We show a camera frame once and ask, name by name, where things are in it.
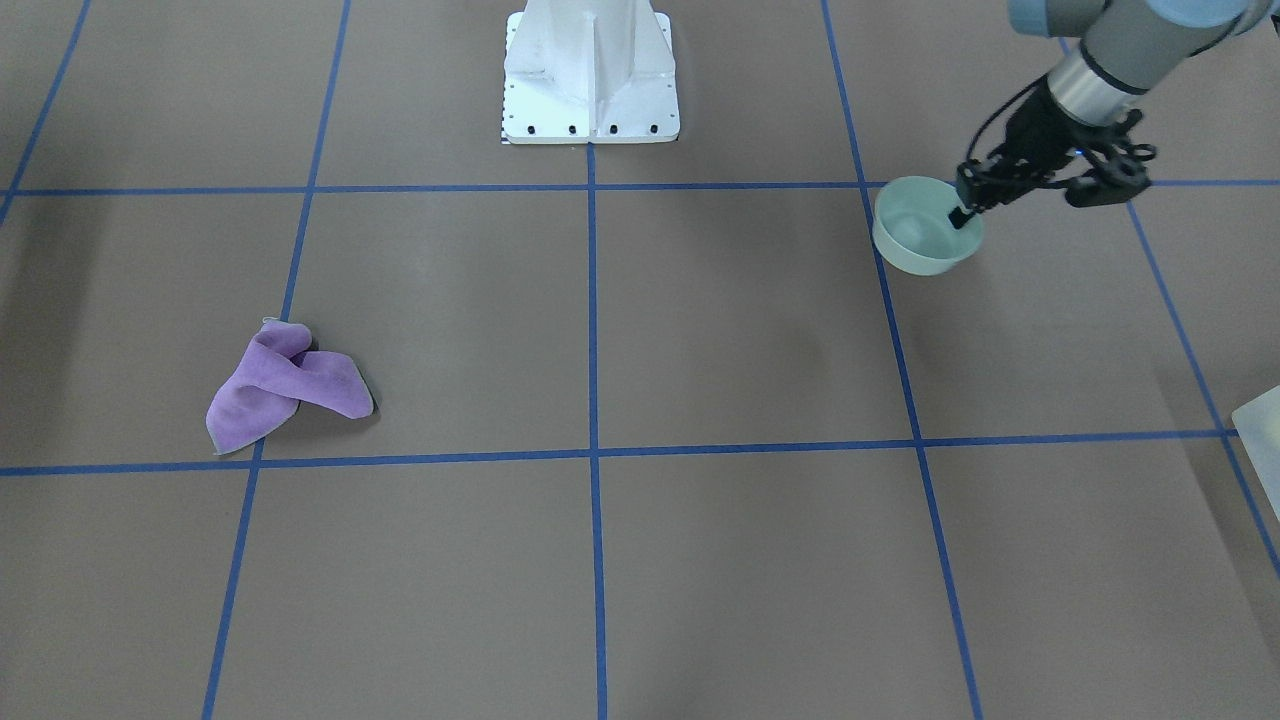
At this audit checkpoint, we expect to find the purple cloth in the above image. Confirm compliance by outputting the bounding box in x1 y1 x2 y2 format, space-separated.
205 316 375 456

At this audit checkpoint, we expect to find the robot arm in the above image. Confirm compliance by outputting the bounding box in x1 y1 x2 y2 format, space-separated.
948 1 1277 229

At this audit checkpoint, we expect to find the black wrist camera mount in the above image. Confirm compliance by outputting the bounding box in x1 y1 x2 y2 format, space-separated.
1064 108 1158 208

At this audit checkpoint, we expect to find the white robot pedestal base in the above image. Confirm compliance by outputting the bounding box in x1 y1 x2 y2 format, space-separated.
500 1 681 145

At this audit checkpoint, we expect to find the pale green bowl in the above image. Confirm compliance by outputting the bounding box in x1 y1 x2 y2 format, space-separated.
872 176 986 277

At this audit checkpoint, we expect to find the clear plastic storage box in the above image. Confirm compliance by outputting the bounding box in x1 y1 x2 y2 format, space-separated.
1231 386 1280 518

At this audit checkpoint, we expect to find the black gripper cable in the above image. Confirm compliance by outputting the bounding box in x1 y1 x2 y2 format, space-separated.
965 76 1051 167

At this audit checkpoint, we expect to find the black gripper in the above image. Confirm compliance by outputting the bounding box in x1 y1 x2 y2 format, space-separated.
947 79 1101 231

